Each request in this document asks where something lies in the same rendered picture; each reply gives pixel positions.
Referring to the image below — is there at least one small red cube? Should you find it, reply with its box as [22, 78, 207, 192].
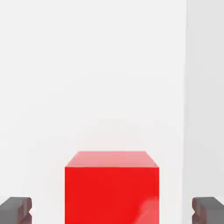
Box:
[64, 150, 160, 224]

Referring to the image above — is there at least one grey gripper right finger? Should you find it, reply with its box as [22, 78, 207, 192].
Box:
[192, 196, 224, 224]

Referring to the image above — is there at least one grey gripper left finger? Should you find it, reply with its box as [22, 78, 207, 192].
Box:
[0, 196, 33, 224]

